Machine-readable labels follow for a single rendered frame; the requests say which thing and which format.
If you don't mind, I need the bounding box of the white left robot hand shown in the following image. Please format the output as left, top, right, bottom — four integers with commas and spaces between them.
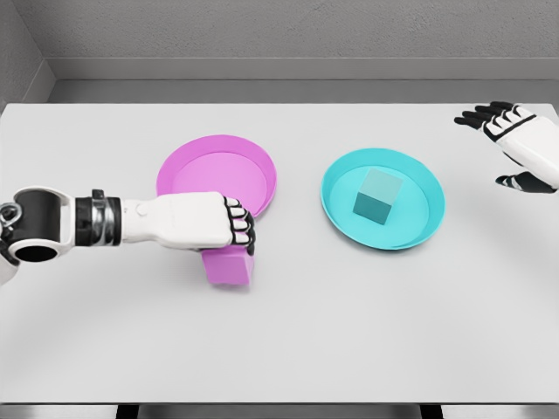
157, 191, 257, 256

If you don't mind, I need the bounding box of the pink plate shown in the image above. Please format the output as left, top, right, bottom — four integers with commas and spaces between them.
155, 134, 278, 218

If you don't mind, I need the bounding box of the pink block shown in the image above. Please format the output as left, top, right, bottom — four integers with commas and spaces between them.
201, 244, 255, 289

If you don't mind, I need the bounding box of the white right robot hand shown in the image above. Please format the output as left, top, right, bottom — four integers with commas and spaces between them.
453, 101, 559, 195

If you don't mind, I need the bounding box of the cyan plate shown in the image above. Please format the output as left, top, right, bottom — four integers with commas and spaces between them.
321, 148, 447, 253

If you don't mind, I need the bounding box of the cyan block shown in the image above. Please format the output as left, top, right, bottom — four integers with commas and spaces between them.
352, 168, 404, 226

